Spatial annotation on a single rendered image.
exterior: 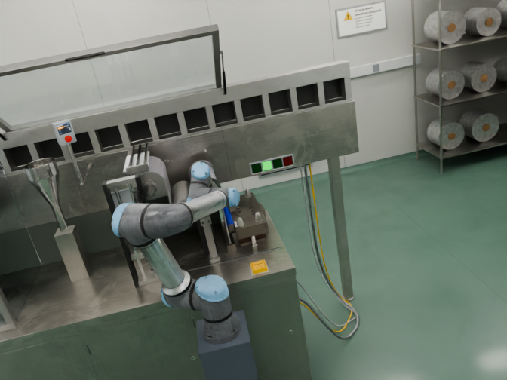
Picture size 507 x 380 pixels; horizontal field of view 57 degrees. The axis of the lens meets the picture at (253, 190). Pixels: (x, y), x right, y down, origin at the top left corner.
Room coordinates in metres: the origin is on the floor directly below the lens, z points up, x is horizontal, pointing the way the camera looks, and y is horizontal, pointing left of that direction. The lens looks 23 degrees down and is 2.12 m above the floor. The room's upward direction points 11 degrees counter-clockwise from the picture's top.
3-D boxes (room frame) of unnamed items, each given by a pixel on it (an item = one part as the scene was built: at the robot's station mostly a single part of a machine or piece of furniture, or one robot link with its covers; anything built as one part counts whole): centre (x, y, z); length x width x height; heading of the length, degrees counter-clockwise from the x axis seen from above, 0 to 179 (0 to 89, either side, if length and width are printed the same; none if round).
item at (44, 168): (2.12, 0.95, 1.50); 0.14 x 0.14 x 0.06
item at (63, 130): (2.06, 0.77, 1.66); 0.07 x 0.07 x 0.10; 32
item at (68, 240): (2.12, 0.95, 1.19); 0.14 x 0.14 x 0.57
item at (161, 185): (2.20, 0.49, 1.34); 0.25 x 0.14 x 0.14; 6
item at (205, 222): (2.05, 0.26, 1.05); 0.06 x 0.05 x 0.31; 6
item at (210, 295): (1.50, 0.23, 1.07); 0.13 x 0.12 x 0.14; 63
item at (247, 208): (2.27, 0.06, 1.00); 0.40 x 0.16 x 0.06; 6
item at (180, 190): (2.20, 0.36, 1.18); 0.26 x 0.12 x 0.12; 6
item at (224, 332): (1.49, 0.22, 0.95); 0.15 x 0.15 x 0.10
